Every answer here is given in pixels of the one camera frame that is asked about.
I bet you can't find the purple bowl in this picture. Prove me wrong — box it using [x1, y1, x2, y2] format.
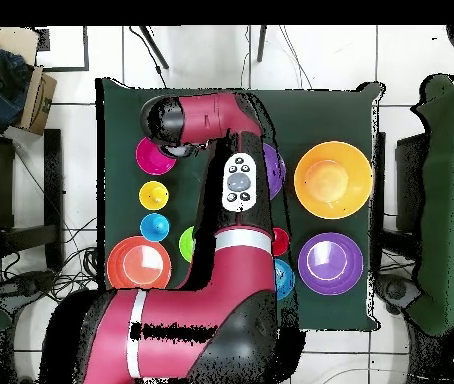
[262, 142, 287, 201]
[297, 232, 365, 297]

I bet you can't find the pink bowl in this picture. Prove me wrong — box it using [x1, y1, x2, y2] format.
[135, 136, 178, 177]

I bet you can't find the green bowl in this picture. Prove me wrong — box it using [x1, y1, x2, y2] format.
[178, 225, 197, 264]

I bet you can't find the red cup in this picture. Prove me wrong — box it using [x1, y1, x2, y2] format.
[271, 226, 292, 258]

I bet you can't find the blue cup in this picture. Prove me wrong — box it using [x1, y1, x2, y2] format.
[139, 212, 171, 243]

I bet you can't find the yellow cup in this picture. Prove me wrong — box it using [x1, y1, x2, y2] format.
[138, 180, 170, 212]

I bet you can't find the blue bowl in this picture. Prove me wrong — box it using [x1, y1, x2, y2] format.
[273, 258, 297, 301]

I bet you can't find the orange-red bowl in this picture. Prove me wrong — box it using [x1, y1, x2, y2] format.
[106, 235, 173, 291]

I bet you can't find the large yellow bowl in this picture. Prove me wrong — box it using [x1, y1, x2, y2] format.
[293, 140, 373, 220]

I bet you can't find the dark green tablecloth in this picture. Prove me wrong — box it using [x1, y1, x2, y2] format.
[95, 77, 386, 333]

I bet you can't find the black stand leg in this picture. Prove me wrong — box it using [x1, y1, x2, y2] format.
[256, 25, 270, 63]
[138, 25, 170, 71]

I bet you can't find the black wheeled base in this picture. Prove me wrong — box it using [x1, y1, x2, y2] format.
[374, 271, 422, 317]
[0, 269, 58, 317]

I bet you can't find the cardboard box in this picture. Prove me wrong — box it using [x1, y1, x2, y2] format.
[14, 65, 58, 136]

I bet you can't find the blue clothing pile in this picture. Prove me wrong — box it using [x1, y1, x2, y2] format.
[0, 39, 34, 133]

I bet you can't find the beige cardboard sheet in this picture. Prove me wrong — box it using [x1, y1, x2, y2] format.
[0, 26, 40, 65]

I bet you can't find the black cable tangle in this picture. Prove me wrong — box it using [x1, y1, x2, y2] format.
[0, 215, 104, 305]

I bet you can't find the black metal frame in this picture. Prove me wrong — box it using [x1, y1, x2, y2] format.
[370, 131, 430, 261]
[0, 128, 64, 273]

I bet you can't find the white board black frame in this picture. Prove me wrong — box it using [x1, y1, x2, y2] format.
[34, 25, 90, 73]

